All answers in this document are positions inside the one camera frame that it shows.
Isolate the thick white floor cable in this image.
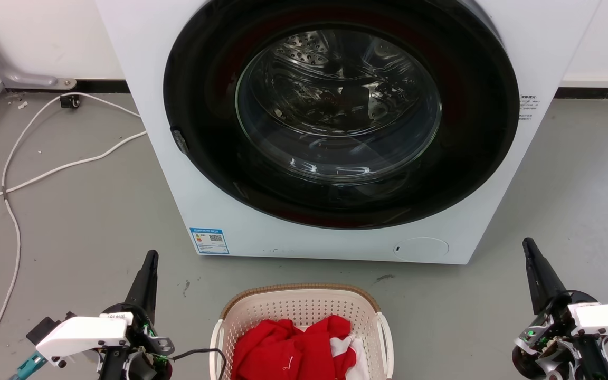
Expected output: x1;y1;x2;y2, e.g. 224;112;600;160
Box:
0;130;148;211

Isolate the black round washer door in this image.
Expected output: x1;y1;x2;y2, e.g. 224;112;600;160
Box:
163;0;520;230

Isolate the red cloth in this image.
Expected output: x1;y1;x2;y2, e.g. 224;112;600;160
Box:
231;315;358;380

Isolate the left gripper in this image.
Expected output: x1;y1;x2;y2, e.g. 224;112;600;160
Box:
97;250;176;380

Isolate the small white warning sticker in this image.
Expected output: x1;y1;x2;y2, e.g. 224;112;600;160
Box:
518;95;537;121

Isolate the blue energy label sticker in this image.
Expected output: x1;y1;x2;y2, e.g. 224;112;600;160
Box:
189;227;230;255

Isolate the steel washer drum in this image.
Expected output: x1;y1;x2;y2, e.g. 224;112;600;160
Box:
275;30;392;123

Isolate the grey washer door handle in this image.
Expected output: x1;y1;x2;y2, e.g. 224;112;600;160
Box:
171;128;189;155

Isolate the round white filter cover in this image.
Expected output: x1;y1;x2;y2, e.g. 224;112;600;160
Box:
393;237;450;261

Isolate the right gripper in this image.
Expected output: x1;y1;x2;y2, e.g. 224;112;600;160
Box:
511;237;608;380

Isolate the cream perforated laundry basket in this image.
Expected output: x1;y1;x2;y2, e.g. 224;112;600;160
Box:
209;283;394;380

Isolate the white cloth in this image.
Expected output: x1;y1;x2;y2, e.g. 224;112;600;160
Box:
330;335;371;380

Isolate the thin white floor cable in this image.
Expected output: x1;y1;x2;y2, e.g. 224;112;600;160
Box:
0;92;141;366

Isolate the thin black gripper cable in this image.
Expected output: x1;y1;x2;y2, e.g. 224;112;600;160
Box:
169;347;229;380

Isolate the grey wall pipe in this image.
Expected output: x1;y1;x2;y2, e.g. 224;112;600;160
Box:
0;4;77;90

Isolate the teal cable connector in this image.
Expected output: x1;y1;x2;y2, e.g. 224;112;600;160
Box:
9;353;47;380

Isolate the white front-load washing machine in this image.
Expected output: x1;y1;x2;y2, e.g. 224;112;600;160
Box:
94;0;603;265

